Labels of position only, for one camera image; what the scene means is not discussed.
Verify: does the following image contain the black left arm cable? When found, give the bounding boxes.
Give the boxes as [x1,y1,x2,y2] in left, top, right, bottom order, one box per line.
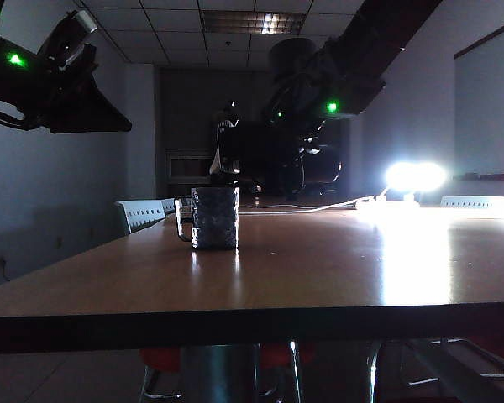
[0,103,41,131]

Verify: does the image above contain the red seat chrome chair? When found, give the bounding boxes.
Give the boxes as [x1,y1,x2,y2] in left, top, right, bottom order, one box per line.
[258,340,316,403]
[139,346,184,400]

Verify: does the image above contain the grey metal table pedestal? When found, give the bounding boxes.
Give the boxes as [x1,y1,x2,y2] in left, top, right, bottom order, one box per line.
[179,343,260,403]

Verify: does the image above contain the black thermos cup with flip lid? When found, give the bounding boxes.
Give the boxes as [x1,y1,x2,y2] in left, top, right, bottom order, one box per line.
[208,99,344,192]

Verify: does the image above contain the grey metal chair frame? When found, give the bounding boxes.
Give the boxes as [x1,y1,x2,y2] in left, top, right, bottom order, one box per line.
[365,335,504,403]

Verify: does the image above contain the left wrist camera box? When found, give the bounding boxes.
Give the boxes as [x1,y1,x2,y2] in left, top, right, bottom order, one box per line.
[45,9,99,55]

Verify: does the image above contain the wall whiteboard with dark frame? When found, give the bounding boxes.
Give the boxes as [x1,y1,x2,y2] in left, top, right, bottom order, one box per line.
[453,16,504,180]

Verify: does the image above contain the textured clear glass mug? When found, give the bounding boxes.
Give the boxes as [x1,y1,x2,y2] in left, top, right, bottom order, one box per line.
[174,186,241,252]

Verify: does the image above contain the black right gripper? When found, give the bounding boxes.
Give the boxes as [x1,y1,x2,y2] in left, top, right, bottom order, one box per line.
[270,73,344,199]

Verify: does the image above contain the low wall cabinet shelf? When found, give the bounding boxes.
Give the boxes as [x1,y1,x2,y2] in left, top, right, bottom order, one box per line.
[165,149,213,186]

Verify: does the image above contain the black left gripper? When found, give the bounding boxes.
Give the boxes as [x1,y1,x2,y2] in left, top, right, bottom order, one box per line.
[36,39,134,134]

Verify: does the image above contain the louvred ceiling light fixture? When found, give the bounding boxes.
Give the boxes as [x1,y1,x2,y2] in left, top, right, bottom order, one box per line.
[200,10,307,36]

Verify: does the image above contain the white power cable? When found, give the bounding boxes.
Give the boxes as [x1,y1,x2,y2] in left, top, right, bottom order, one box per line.
[239,195,379,216]

